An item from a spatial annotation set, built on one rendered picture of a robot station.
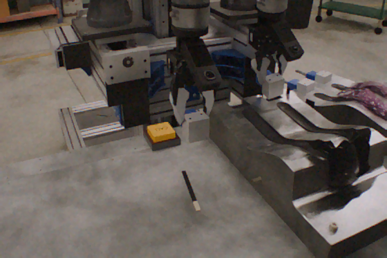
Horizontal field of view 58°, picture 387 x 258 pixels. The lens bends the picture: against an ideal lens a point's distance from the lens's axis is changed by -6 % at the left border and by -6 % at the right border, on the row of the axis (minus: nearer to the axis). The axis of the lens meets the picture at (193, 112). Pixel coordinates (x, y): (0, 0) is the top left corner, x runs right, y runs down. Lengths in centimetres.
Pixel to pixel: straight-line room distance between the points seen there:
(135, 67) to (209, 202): 48
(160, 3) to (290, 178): 83
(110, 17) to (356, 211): 86
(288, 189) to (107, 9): 76
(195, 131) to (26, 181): 42
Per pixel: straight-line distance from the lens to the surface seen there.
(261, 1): 93
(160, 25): 137
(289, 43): 92
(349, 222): 75
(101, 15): 119
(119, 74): 111
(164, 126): 101
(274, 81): 102
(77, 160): 98
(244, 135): 89
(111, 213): 81
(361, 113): 106
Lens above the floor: 136
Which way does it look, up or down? 29 degrees down
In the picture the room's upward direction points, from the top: straight up
